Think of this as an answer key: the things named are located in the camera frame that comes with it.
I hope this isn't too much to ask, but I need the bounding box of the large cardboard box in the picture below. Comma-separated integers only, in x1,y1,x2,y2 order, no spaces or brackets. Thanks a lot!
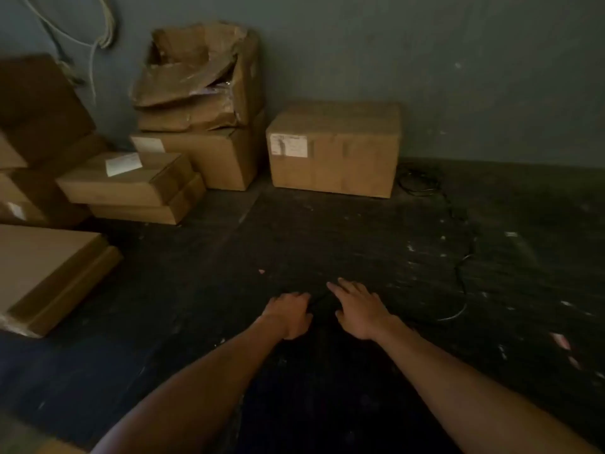
130,110,268,192

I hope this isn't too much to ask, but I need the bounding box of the wide flat cardboard box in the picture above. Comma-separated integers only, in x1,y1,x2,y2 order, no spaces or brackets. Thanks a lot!
0,224,124,339

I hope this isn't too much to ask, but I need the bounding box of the white paper slip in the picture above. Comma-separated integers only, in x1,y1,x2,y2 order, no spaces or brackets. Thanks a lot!
105,153,144,178

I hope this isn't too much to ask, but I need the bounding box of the white coiled wall cable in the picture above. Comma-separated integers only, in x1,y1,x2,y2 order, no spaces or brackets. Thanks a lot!
18,0,117,105

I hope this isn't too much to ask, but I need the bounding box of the black cable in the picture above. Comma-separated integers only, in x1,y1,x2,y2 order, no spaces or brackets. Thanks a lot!
302,165,478,327

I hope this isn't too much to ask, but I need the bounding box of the person's left hand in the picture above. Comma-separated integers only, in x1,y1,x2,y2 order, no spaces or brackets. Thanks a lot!
260,291,314,341

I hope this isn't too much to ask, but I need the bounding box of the torn open cardboard box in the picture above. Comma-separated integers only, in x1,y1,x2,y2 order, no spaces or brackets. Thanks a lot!
130,21,265,133

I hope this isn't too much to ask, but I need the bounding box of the person's left forearm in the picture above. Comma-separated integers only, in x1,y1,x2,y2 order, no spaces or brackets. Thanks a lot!
89,316,284,454

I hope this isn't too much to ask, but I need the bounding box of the person's right hand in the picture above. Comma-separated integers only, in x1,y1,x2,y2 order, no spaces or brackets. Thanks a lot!
326,277,394,342

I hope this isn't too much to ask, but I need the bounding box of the person's right forearm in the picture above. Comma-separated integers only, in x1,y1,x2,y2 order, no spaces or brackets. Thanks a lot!
373,315,601,454

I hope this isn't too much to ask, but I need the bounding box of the sealed cardboard box white label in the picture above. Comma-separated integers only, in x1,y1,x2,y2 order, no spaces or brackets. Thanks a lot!
265,101,403,199

